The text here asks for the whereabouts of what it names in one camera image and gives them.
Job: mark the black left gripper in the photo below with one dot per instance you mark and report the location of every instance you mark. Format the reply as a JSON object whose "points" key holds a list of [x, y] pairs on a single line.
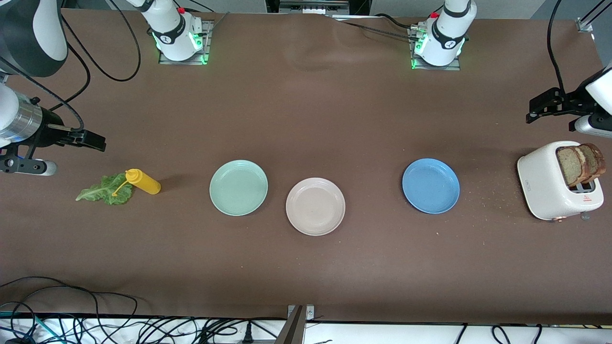
{"points": [[573, 103]]}

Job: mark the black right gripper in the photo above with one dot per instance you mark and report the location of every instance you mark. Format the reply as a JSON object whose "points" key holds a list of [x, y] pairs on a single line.
{"points": [[49, 129]]}

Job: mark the green lettuce leaf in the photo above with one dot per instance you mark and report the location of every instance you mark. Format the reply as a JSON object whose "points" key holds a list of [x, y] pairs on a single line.
{"points": [[112, 193]]}

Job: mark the brown bread slice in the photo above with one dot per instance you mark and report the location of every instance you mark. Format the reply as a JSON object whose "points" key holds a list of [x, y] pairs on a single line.
{"points": [[569, 165], [596, 160]]}

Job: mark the blue plate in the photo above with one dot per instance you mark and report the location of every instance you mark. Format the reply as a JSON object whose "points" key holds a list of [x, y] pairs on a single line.
{"points": [[431, 186]]}

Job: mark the mint green plate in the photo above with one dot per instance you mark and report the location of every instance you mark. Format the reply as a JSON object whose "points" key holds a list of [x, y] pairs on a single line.
{"points": [[238, 188]]}

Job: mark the beige plate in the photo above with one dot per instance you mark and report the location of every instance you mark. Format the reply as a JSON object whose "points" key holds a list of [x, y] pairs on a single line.
{"points": [[315, 206]]}

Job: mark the yellow squeeze bottle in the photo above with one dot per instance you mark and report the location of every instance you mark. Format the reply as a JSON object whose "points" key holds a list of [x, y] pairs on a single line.
{"points": [[146, 183]]}

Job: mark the white toaster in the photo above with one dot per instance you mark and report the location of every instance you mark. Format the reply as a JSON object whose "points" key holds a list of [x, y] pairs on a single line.
{"points": [[542, 184]]}

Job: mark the aluminium profile bar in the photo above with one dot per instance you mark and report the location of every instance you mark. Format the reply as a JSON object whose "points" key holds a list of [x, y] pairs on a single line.
{"points": [[584, 24]]}

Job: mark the brown table cover sheet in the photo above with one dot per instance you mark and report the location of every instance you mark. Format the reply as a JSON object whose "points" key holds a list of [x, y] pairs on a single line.
{"points": [[306, 119]]}

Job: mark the black power plug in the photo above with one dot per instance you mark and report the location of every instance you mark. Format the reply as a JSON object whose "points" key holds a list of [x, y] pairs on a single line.
{"points": [[247, 334]]}

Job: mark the dark equipment rack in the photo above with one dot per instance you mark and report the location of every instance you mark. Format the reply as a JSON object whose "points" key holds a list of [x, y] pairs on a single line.
{"points": [[313, 5]]}

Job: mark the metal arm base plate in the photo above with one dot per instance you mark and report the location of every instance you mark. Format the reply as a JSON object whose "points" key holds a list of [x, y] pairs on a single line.
{"points": [[456, 64], [208, 45]]}

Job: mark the grey metal table bracket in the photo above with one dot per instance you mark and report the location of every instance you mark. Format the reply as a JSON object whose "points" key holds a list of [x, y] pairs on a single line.
{"points": [[294, 329]]}

